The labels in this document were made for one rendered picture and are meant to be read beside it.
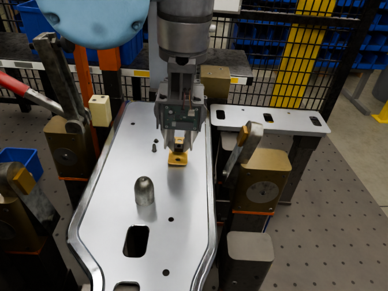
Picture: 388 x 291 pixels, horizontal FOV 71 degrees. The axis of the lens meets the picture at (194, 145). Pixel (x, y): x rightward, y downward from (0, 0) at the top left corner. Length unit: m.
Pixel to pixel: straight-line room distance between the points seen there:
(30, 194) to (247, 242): 0.32
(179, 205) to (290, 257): 0.43
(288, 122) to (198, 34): 0.40
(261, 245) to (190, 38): 0.32
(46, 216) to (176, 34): 0.32
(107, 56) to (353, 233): 0.85
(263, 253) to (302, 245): 0.41
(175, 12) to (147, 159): 0.28
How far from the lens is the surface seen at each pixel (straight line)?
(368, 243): 0.95
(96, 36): 0.21
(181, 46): 0.38
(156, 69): 0.76
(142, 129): 0.62
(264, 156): 0.51
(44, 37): 0.50
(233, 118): 0.68
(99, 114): 0.61
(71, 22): 0.21
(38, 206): 0.46
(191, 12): 0.37
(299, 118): 0.75
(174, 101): 0.40
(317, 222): 0.92
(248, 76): 0.84
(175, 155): 0.54
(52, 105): 0.55
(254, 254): 0.44
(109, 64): 0.80
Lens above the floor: 1.36
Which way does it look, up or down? 39 degrees down
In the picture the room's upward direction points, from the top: 5 degrees clockwise
